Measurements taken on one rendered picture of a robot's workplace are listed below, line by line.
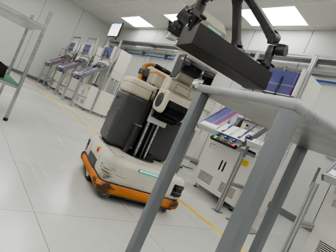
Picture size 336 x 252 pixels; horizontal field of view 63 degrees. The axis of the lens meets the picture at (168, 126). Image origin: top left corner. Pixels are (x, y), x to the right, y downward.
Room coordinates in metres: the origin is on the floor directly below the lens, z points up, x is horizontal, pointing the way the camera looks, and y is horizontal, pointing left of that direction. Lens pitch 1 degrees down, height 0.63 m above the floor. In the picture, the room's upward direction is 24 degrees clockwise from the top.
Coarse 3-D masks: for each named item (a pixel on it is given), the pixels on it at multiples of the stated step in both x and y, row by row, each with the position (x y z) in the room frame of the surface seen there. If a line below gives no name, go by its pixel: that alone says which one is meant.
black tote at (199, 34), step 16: (192, 32) 1.40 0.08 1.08; (208, 32) 1.40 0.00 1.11; (192, 48) 1.44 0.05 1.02; (208, 48) 1.42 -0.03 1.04; (224, 48) 1.46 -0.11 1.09; (208, 64) 1.61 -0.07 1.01; (224, 64) 1.48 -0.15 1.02; (240, 64) 1.52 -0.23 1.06; (256, 64) 1.57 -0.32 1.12; (240, 80) 1.66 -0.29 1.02; (256, 80) 1.60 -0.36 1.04
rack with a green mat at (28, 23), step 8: (0, 8) 2.43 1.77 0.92; (8, 8) 2.33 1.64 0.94; (8, 16) 2.77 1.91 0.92; (16, 16) 2.49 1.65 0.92; (24, 16) 2.42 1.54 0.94; (32, 16) 3.20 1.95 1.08; (48, 16) 2.53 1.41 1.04; (24, 24) 2.85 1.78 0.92; (32, 24) 2.56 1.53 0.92; (40, 24) 2.51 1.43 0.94; (24, 32) 3.20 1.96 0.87; (40, 32) 2.53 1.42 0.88; (40, 40) 2.54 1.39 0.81; (16, 56) 3.21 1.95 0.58; (32, 56) 2.53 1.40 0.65; (8, 72) 3.20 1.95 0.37; (24, 72) 2.53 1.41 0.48; (0, 80) 2.43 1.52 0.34; (8, 80) 2.58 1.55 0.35; (0, 88) 3.20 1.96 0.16; (16, 88) 2.53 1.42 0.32; (16, 96) 2.54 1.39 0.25; (8, 112) 2.53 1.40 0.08
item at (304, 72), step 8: (280, 56) 3.32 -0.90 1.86; (288, 56) 3.23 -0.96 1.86; (296, 56) 3.13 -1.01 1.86; (304, 56) 3.06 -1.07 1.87; (312, 56) 3.00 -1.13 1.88; (304, 72) 2.95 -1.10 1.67; (240, 88) 3.51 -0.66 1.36; (296, 88) 2.94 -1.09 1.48; (288, 96) 3.00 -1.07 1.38; (248, 152) 3.02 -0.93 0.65; (192, 160) 3.33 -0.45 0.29; (232, 184) 2.69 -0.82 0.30; (240, 184) 2.76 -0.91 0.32
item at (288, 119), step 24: (216, 96) 0.98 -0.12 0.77; (240, 96) 0.83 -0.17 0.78; (264, 96) 0.75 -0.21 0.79; (192, 120) 1.03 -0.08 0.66; (264, 120) 1.04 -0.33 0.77; (288, 120) 0.66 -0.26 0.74; (312, 120) 0.70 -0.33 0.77; (264, 144) 0.69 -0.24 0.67; (288, 144) 0.68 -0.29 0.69; (312, 144) 1.11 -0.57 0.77; (168, 168) 1.02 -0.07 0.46; (264, 168) 0.66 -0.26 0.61; (288, 168) 1.36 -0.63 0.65; (264, 192) 0.68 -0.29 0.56; (144, 216) 1.03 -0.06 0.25; (240, 216) 0.67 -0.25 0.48; (264, 216) 1.37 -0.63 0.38; (144, 240) 1.04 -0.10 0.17; (240, 240) 0.67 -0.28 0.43; (264, 240) 1.35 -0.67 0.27
